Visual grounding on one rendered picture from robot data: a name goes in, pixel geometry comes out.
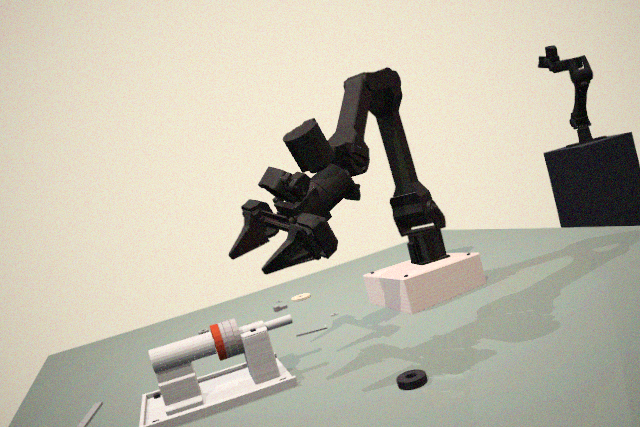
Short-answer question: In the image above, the red-brown ring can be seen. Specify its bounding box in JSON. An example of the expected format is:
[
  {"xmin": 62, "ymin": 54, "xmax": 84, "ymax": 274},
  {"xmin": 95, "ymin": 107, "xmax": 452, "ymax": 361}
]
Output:
[{"xmin": 210, "ymin": 324, "xmax": 228, "ymax": 361}]

